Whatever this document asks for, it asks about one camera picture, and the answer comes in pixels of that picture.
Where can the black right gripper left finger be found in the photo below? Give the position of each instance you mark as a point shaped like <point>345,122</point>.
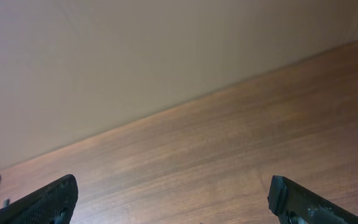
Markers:
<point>51,204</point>

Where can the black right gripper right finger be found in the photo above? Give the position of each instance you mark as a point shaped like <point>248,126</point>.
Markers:
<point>294,204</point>

